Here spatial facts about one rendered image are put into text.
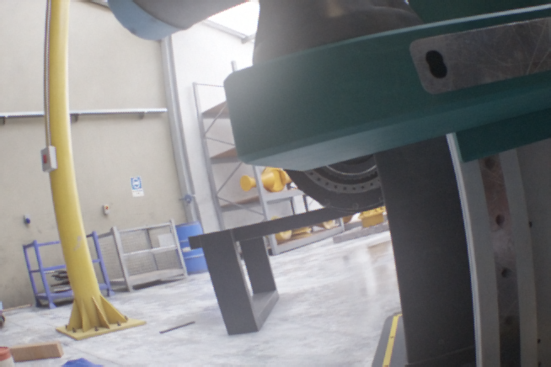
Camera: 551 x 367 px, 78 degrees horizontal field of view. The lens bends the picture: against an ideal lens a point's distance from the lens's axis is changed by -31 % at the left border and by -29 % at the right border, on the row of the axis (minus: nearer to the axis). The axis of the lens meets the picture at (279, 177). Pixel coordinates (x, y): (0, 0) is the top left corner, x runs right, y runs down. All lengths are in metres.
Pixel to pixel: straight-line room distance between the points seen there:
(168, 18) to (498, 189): 0.38
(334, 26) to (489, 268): 0.31
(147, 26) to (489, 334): 0.50
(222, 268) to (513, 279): 2.21
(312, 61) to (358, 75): 0.03
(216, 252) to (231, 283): 0.19
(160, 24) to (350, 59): 0.22
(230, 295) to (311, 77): 2.35
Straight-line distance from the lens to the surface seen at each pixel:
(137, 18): 0.43
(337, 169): 1.61
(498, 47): 0.29
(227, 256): 2.56
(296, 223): 2.56
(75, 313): 3.62
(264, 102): 0.28
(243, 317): 2.61
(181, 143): 8.98
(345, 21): 0.29
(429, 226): 0.62
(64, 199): 3.55
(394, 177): 0.62
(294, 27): 0.30
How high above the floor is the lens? 0.62
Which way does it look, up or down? 5 degrees up
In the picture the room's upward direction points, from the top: 13 degrees counter-clockwise
